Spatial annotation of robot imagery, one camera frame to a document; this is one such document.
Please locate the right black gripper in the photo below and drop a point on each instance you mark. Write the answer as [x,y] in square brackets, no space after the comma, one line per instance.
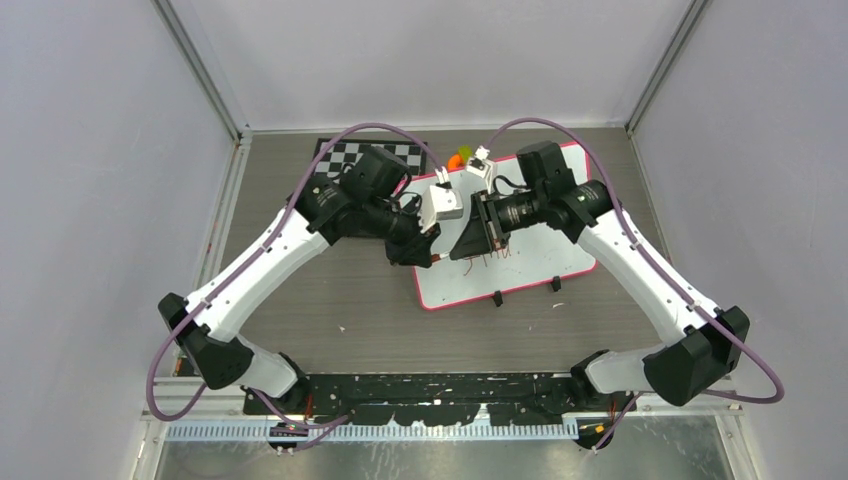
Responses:
[483,232]

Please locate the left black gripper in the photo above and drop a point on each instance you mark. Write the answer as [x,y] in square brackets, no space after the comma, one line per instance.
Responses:
[417,250]

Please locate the pink framed whiteboard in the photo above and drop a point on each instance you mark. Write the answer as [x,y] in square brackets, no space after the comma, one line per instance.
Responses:
[532,258]

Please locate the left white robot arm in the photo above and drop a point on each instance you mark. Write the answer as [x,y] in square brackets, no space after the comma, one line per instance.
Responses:
[206,324]

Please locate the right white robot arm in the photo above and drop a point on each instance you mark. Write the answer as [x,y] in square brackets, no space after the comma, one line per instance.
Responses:
[699,339]

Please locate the green block toy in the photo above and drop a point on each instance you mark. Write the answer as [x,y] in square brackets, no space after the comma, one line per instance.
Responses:
[463,154]

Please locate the black white checkerboard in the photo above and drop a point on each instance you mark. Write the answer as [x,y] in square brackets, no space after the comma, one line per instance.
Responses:
[348,152]

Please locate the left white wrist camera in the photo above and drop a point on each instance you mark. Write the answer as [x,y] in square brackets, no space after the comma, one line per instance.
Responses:
[439,202]

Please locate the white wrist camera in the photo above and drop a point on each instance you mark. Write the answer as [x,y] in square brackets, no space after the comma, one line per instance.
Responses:
[439,202]
[482,167]

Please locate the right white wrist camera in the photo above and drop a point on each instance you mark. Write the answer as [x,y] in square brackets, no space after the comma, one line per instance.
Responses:
[482,167]

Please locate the orange ring toy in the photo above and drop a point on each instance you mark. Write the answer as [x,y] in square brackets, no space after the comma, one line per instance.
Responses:
[455,162]

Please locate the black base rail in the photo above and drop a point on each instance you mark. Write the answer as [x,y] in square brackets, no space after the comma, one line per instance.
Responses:
[509,399]

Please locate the white slotted cable duct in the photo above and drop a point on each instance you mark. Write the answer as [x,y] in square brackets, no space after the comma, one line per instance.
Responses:
[267,430]

